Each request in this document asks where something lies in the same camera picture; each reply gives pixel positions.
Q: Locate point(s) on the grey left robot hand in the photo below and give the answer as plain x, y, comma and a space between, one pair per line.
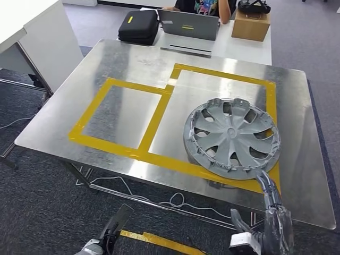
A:
119, 220

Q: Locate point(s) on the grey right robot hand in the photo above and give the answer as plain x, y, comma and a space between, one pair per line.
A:
279, 228

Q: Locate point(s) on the grey plastic wheel hubcap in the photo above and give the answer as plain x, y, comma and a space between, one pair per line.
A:
231, 135

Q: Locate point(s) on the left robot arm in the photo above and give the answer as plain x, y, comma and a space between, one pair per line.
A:
90, 248

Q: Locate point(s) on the steel top workbench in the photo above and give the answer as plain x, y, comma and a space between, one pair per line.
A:
185, 81

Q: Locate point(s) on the yellow floor tape strip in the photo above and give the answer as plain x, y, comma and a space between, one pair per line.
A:
164, 243

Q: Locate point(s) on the white table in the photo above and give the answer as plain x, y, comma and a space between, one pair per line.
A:
239, 51

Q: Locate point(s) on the black zipped carry case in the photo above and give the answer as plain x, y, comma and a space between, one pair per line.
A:
138, 28

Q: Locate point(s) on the white desk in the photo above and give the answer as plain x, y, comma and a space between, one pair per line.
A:
47, 42

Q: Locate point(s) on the brown cardboard box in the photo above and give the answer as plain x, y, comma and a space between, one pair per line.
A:
249, 30

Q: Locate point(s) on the grey laptop computer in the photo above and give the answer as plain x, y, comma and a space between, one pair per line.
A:
188, 26

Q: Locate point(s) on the person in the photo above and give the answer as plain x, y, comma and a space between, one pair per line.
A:
209, 6

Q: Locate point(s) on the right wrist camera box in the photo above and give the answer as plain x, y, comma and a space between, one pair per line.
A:
244, 244

